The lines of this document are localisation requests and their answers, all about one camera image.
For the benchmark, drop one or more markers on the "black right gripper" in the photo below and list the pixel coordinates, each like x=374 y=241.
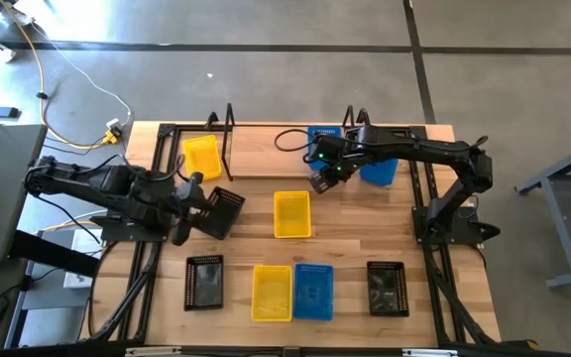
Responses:
x=342 y=166

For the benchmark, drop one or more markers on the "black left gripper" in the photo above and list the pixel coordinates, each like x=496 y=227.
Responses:
x=184 y=204

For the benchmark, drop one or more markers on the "black plastic basket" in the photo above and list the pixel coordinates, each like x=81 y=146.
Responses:
x=204 y=283
x=222 y=216
x=387 y=290

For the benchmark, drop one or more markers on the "yellow plastic basket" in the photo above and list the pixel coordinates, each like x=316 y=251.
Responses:
x=292 y=215
x=201 y=157
x=271 y=293

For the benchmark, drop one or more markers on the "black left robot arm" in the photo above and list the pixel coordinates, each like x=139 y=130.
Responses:
x=92 y=186

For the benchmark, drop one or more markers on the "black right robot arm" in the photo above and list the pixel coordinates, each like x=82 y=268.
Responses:
x=429 y=149

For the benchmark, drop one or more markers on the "white box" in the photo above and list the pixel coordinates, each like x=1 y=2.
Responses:
x=83 y=263

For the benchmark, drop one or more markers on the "grey metal table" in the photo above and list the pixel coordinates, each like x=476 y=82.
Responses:
x=563 y=229

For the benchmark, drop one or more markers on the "black metal rig frame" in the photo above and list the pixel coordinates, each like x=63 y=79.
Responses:
x=416 y=191

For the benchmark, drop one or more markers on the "silver metal bracket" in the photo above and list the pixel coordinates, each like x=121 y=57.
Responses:
x=151 y=351
x=429 y=352

